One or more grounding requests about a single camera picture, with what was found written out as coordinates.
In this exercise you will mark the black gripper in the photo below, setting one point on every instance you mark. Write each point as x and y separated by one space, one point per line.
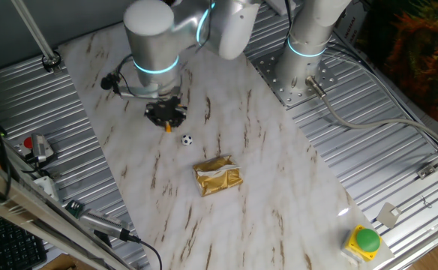
166 110

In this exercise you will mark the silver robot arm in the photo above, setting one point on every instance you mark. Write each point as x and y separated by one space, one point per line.
151 41

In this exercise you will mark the small black white soccer ball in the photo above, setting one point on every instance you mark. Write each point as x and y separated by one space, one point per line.
187 140

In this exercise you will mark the gold tissue pack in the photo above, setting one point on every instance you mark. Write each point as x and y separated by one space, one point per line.
219 180

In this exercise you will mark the white marble pattern mat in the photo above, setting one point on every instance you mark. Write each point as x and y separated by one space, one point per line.
279 168

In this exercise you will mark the grey red emergency stop button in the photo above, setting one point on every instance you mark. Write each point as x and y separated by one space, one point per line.
27 142

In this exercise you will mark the black keyboard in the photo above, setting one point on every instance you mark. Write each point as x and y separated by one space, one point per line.
9 243

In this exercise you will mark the white printed board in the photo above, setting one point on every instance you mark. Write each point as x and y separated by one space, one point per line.
348 22

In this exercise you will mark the yellow box green button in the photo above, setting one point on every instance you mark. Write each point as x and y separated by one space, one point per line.
367 242

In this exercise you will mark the small grey metal plate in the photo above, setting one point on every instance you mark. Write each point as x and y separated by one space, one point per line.
388 215

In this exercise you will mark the orange green patterned cloth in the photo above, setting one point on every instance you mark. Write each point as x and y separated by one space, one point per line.
421 56

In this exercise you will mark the silver finned camera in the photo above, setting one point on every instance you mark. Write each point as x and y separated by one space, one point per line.
102 222

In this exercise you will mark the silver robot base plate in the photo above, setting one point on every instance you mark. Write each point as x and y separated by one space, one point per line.
297 97

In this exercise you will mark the thin aluminium frame post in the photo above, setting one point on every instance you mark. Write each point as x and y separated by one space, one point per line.
50 60

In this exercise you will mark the silver corner bracket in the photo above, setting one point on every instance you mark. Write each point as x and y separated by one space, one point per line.
427 171

